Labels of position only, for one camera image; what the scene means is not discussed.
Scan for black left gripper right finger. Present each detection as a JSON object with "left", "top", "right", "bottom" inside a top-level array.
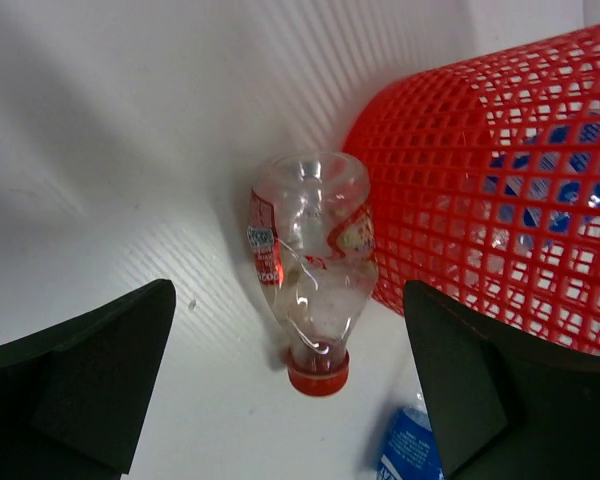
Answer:
[{"left": 403, "top": 281, "right": 600, "bottom": 479}]

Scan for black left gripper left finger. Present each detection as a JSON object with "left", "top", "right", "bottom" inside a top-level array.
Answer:
[{"left": 0, "top": 279, "right": 176, "bottom": 479}]

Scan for clear bottle with blue label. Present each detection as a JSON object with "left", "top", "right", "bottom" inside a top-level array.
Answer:
[{"left": 376, "top": 392, "right": 445, "bottom": 480}]

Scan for crushed bottle with red cap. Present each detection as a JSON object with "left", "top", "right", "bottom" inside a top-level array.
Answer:
[{"left": 246, "top": 152, "right": 379, "bottom": 397}]

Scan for red mesh plastic bin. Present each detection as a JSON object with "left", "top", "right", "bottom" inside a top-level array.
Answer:
[{"left": 344, "top": 24, "right": 600, "bottom": 356}]

